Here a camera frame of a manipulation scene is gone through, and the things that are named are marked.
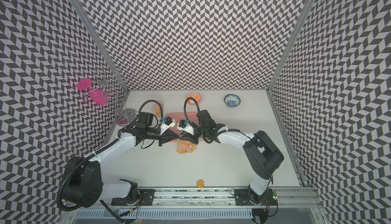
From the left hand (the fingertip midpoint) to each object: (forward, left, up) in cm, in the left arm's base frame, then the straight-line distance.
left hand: (177, 137), depth 80 cm
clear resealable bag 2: (-3, -4, -6) cm, 7 cm away
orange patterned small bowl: (+38, -9, -10) cm, 40 cm away
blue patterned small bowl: (+33, -35, -10) cm, 49 cm away
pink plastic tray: (+4, -7, +14) cm, 16 cm away
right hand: (+1, -2, -2) cm, 3 cm away
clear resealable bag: (+24, +17, -5) cm, 30 cm away
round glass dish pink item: (+21, +38, -10) cm, 45 cm away
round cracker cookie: (-20, -12, -13) cm, 26 cm away
